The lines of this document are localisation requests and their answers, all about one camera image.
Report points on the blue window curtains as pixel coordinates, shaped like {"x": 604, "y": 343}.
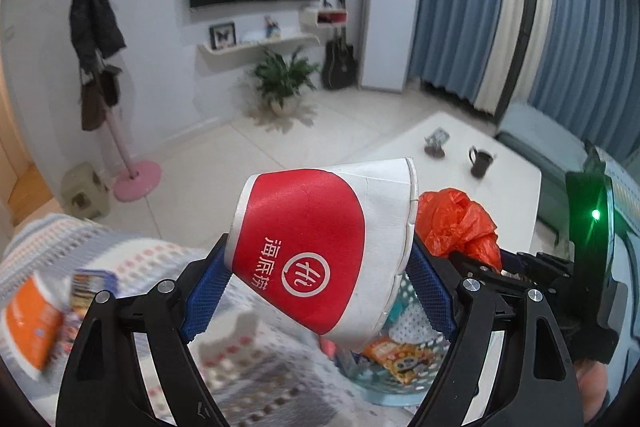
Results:
{"x": 575, "y": 61}

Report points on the light blue perforated basket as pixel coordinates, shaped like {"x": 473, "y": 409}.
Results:
{"x": 406, "y": 323}

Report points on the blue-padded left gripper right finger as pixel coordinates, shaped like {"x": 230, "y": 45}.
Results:
{"x": 535, "y": 383}

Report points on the orange plastic bag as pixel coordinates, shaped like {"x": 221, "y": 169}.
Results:
{"x": 448, "y": 221}

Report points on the striped woven sofa cover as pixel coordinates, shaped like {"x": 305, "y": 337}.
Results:
{"x": 260, "y": 367}

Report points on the black device with green light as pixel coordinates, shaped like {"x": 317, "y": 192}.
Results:
{"x": 596, "y": 302}

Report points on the green potted plant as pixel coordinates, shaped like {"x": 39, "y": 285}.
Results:
{"x": 279, "y": 81}

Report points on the brown hanging bag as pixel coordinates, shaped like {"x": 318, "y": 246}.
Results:
{"x": 97, "y": 94}

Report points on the white curved wall shelf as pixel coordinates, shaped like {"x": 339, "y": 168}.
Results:
{"x": 260, "y": 44}

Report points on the small black phone stand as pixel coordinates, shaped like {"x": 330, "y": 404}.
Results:
{"x": 434, "y": 143}

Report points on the dark hanging coat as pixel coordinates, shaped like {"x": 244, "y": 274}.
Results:
{"x": 94, "y": 31}

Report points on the orange chip bag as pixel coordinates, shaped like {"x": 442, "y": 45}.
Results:
{"x": 404, "y": 361}

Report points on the framed butterfly picture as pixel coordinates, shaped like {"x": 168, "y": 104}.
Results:
{"x": 222, "y": 36}

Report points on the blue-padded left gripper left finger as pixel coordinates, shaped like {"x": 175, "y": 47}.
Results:
{"x": 103, "y": 383}

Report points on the red and white paper cup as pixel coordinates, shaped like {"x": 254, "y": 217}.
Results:
{"x": 327, "y": 246}

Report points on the pink coat stand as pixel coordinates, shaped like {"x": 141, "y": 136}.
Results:
{"x": 137, "y": 178}

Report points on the orange and white paper cup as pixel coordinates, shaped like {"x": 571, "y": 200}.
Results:
{"x": 30, "y": 324}

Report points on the red snack packet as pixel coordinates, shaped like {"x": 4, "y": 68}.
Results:
{"x": 84, "y": 285}

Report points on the small beige stool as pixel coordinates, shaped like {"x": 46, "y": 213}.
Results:
{"x": 84, "y": 194}

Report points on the white refrigerator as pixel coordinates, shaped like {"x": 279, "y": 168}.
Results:
{"x": 386, "y": 43}

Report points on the black mug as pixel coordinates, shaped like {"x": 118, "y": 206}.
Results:
{"x": 481, "y": 160}

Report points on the black acoustic guitar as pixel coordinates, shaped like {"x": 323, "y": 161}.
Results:
{"x": 340, "y": 66}

